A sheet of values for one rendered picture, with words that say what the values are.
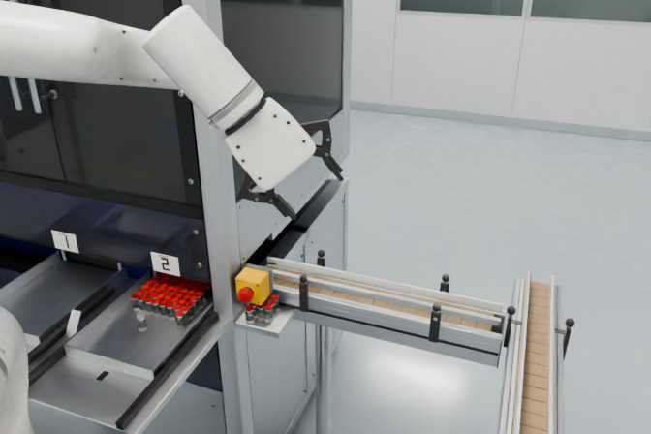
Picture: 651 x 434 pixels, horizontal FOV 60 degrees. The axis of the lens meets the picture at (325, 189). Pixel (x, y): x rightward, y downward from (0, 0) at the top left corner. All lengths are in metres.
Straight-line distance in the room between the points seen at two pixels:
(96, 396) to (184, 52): 0.92
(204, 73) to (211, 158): 0.60
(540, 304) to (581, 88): 4.35
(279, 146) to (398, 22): 5.12
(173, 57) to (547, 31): 5.13
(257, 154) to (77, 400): 0.85
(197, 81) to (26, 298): 1.20
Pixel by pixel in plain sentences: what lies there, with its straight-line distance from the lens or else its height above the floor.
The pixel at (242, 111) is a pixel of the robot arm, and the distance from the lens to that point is 0.77.
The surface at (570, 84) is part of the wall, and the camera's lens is 5.83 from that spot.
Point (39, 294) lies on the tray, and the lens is 1.84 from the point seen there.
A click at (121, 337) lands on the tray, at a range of 1.59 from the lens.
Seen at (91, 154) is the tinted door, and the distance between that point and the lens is 1.58.
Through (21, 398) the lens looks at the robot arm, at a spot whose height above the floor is 1.13.
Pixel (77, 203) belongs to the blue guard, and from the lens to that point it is 1.68.
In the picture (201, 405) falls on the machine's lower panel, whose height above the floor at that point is 0.52.
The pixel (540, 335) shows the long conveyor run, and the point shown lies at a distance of 1.53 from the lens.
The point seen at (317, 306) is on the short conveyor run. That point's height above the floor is 0.91.
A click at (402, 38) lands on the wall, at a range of 5.89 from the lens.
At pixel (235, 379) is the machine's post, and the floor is 0.67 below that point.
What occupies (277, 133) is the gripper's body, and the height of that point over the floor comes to 1.59.
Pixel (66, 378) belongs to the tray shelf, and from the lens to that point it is 1.53.
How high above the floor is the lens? 1.85
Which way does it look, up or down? 26 degrees down
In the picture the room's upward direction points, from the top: straight up
